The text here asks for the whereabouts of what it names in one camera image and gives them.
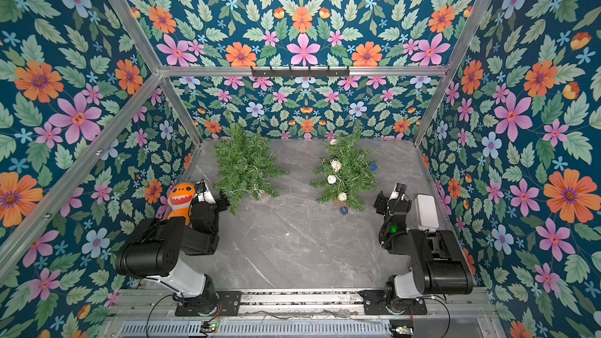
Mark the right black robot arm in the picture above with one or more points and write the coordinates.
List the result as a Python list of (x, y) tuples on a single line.
[(436, 266)]

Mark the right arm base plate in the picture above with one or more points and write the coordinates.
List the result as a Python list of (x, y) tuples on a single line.
[(381, 302)]

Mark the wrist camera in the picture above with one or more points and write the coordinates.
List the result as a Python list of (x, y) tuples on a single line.
[(399, 192), (203, 193)]

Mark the green christmas tree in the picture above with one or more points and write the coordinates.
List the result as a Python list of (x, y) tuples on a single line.
[(345, 173), (237, 132)]

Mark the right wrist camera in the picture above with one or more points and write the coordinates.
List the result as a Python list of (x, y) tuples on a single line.
[(399, 192)]

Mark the black hook rail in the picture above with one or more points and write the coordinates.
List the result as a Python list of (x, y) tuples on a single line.
[(299, 72)]

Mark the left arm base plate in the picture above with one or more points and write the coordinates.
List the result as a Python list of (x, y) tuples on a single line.
[(222, 303)]

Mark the white rectangular box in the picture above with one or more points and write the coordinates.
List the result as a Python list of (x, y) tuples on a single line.
[(426, 213)]

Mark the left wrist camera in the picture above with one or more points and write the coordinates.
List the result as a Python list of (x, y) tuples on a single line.
[(203, 193)]

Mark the white slotted cable duct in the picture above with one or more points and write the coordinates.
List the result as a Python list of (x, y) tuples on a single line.
[(257, 328)]

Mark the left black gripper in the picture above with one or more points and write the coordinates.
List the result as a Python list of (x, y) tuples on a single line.
[(221, 203)]

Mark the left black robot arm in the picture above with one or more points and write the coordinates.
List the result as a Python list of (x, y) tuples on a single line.
[(154, 249)]

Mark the orange shark plush toy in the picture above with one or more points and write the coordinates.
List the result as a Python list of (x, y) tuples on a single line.
[(179, 199)]

